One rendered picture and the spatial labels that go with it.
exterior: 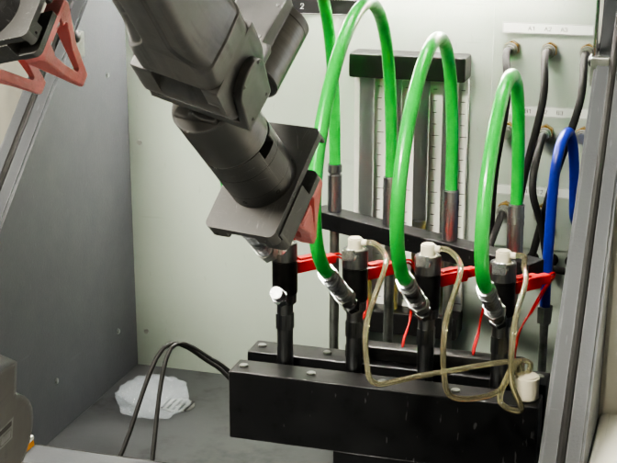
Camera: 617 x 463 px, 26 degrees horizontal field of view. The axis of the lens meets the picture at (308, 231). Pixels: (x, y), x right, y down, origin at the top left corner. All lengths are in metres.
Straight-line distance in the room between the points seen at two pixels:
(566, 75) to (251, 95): 0.77
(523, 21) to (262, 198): 0.67
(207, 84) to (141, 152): 0.94
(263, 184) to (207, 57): 0.19
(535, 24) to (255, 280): 0.51
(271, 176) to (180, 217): 0.80
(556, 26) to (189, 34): 0.85
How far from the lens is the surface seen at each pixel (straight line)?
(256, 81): 0.93
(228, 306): 1.83
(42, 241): 1.61
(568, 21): 1.63
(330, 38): 1.57
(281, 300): 1.46
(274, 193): 1.03
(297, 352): 1.53
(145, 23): 0.82
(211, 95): 0.89
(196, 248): 1.82
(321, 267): 1.31
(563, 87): 1.64
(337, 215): 1.63
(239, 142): 0.98
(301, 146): 1.06
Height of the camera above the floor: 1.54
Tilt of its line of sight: 16 degrees down
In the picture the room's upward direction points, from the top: straight up
